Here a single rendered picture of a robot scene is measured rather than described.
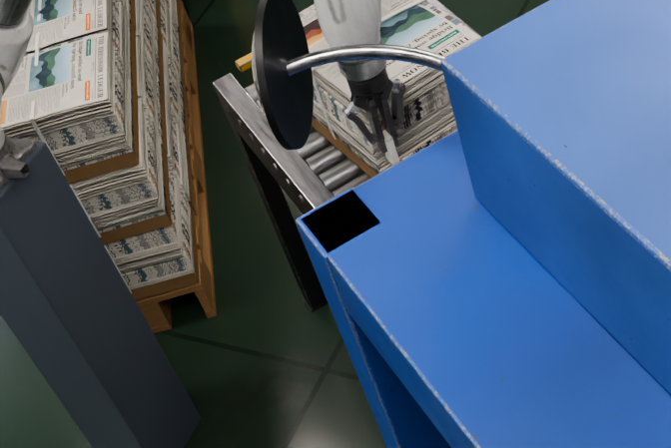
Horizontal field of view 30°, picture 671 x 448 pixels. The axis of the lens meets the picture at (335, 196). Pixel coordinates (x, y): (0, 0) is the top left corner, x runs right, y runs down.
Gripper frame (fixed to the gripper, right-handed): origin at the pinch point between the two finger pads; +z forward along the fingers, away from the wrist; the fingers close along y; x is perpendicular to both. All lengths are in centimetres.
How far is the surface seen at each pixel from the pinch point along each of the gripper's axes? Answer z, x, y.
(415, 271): -62, 87, 29
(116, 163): 30, -77, 44
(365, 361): -43, 78, 36
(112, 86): 15, -85, 36
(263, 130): 13.1, -39.7, 14.1
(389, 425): -29, 78, 36
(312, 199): 13.1, -12.3, 15.3
